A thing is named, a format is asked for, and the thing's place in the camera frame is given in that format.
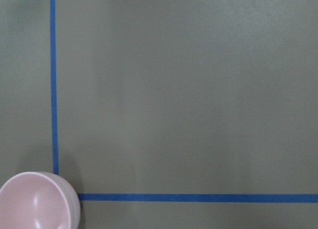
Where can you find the pink bowl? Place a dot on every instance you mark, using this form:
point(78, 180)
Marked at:
point(38, 200)

